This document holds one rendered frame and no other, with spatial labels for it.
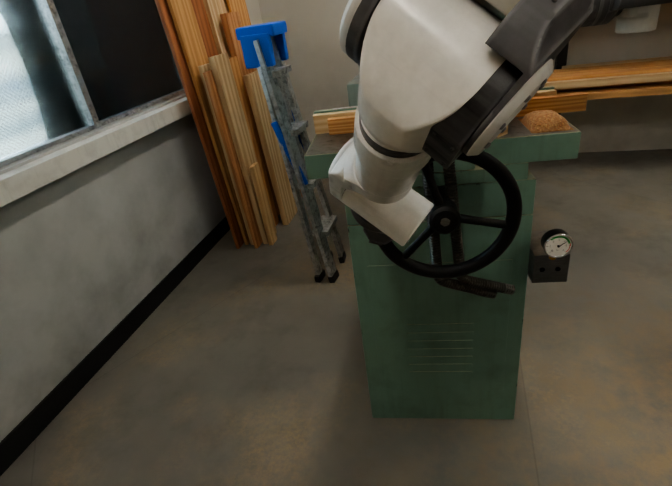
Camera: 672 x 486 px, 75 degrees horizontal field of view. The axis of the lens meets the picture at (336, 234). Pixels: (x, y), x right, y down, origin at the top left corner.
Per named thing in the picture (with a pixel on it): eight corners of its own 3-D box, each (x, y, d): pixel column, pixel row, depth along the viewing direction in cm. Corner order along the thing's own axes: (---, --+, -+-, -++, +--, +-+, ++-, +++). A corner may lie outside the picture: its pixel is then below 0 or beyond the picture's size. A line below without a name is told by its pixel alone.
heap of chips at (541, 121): (532, 133, 94) (533, 120, 93) (517, 118, 105) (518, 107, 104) (574, 129, 93) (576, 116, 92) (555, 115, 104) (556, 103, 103)
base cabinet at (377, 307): (370, 419, 142) (344, 227, 109) (376, 307, 192) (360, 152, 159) (515, 421, 135) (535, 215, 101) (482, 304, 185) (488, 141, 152)
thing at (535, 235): (532, 284, 107) (534, 256, 103) (519, 257, 117) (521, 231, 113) (569, 282, 105) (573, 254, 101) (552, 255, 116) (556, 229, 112)
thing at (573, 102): (329, 135, 114) (327, 120, 112) (330, 133, 116) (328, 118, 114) (585, 110, 104) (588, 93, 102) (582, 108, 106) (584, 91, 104)
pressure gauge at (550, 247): (541, 265, 101) (545, 235, 97) (537, 257, 104) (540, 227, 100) (571, 264, 100) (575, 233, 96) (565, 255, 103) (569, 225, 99)
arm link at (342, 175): (381, 237, 57) (393, 209, 44) (327, 197, 58) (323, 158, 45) (410, 199, 58) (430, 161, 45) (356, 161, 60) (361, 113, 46)
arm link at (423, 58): (403, 228, 44) (451, 149, 25) (329, 161, 45) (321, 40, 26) (472, 155, 45) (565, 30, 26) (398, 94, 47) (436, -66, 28)
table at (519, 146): (299, 196, 96) (294, 170, 93) (319, 152, 122) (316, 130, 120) (597, 174, 86) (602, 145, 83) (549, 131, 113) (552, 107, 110)
